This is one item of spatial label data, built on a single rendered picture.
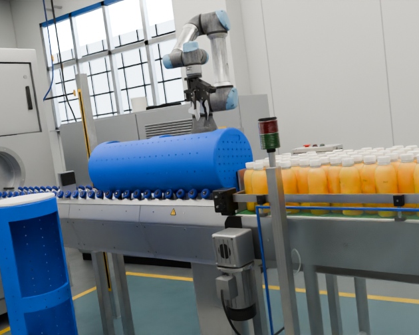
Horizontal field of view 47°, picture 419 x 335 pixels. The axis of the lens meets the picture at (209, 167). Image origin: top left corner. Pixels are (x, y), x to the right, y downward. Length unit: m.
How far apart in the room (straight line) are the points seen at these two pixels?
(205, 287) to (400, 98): 2.66
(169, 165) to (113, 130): 2.50
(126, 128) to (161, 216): 2.33
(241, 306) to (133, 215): 0.85
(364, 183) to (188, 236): 0.89
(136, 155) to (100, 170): 0.28
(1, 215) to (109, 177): 0.57
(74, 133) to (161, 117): 1.16
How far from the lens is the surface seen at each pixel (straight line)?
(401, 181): 1.63
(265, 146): 1.54
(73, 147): 5.08
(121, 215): 2.51
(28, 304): 2.31
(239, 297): 1.82
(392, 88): 4.66
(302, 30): 4.95
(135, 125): 4.45
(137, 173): 2.34
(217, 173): 2.01
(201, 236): 2.17
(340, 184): 1.68
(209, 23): 2.69
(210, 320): 2.84
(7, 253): 2.28
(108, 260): 3.45
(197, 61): 2.27
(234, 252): 1.75
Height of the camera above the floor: 1.27
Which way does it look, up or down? 5 degrees down
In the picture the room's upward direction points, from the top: 7 degrees counter-clockwise
